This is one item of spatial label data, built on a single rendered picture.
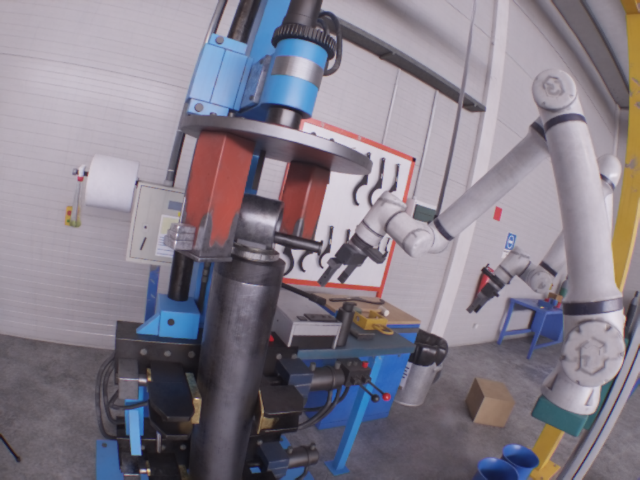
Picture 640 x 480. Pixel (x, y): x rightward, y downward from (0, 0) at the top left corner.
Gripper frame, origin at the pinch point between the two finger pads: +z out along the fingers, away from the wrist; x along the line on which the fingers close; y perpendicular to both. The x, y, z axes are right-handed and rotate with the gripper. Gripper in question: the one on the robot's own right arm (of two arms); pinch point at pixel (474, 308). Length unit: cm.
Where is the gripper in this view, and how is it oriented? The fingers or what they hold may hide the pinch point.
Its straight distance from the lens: 162.6
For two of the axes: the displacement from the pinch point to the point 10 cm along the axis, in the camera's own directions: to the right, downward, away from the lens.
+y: 5.5, 6.1, -5.7
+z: -5.7, 7.7, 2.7
